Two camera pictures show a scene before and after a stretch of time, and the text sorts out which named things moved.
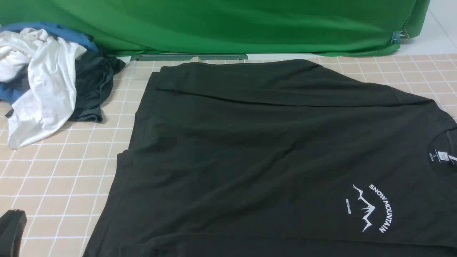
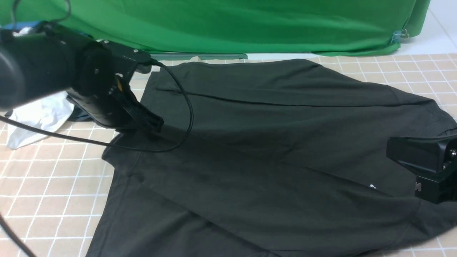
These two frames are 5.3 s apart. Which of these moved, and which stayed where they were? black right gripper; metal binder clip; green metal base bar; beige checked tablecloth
Moved: black right gripper
Stayed: beige checked tablecloth; green metal base bar; metal binder clip
